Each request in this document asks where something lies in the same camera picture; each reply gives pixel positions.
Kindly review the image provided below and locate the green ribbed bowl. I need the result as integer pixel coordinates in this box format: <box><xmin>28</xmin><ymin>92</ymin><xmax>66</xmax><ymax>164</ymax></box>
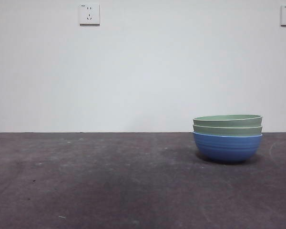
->
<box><xmin>193</xmin><ymin>114</ymin><xmax>264</xmax><ymax>128</ymax></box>
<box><xmin>192</xmin><ymin>124</ymin><xmax>264</xmax><ymax>137</ymax></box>

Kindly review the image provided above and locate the blue ribbed bowl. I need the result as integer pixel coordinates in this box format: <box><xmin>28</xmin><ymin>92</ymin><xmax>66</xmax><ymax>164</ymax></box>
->
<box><xmin>192</xmin><ymin>132</ymin><xmax>264</xmax><ymax>164</ymax></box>

